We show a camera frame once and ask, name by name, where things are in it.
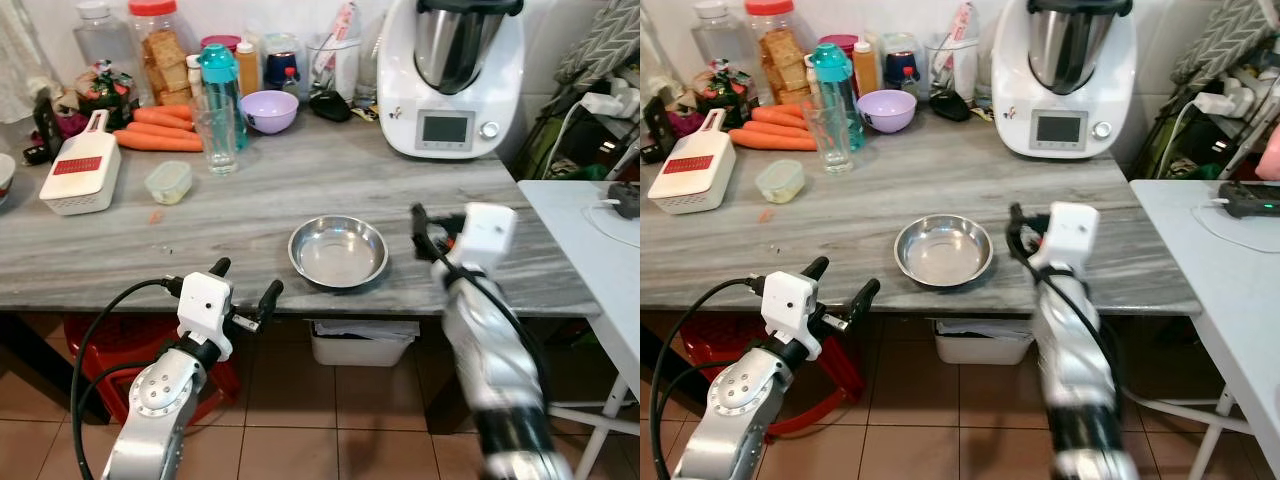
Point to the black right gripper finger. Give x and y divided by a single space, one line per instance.
420 220
1016 222

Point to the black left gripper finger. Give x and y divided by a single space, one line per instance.
866 298
220 267
818 267
270 298

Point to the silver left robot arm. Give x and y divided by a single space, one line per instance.
160 400
735 405

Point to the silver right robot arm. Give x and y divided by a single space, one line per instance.
495 370
1075 370

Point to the red plastic stool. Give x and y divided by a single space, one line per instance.
845 375
100 345

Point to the stainless steel bowl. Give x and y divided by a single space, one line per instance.
944 251
338 252

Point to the small clear lidded food container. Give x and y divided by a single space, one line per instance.
780 181
168 183

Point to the white plastic bin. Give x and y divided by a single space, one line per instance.
360 348
975 346

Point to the white kitchen cooking machine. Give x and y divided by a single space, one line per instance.
450 120
1065 120

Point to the clear drinking glass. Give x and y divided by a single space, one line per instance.
829 140
217 140

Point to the small black rounded object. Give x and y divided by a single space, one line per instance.
330 106
949 105

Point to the orange carrot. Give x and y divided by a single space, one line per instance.
165 114
770 140
160 127
775 127
155 141
782 114

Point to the white folding table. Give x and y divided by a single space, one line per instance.
1230 290
580 270

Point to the green bag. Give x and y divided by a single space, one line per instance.
545 145
1165 145

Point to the white grater box red blade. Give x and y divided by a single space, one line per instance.
692 168
82 170

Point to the purple plastic bowl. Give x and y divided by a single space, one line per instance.
886 111
269 112

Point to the clear utensil holder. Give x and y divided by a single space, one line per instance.
335 65
952 65

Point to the small red-capped bottle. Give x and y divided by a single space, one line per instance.
908 81
290 82

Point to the black electronic device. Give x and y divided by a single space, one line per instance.
1250 200
626 200

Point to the orange sauce bottle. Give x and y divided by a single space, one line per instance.
865 70
248 70

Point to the teal water bottle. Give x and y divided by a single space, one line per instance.
217 65
829 65

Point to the colourful snack bag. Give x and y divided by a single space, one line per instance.
722 88
103 90

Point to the black upright gadget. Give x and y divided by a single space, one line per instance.
660 125
46 125

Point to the red-lidded jar of crackers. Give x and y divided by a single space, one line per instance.
780 55
163 55

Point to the white power adapter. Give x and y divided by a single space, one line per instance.
1220 100
605 100

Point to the pink-lidded container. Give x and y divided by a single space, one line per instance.
222 42
842 41

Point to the white ceramic bowl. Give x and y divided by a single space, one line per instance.
5 178

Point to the clear plastic jar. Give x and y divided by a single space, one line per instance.
100 40
718 40

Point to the grey chevron cloth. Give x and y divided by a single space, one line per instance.
1225 40
600 45

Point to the pink rounded object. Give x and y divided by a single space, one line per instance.
1270 155

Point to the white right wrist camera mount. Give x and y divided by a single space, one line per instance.
487 235
1070 235

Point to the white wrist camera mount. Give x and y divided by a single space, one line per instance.
205 305
487 235
1070 235
790 305

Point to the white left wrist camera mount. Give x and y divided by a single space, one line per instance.
790 305
205 305

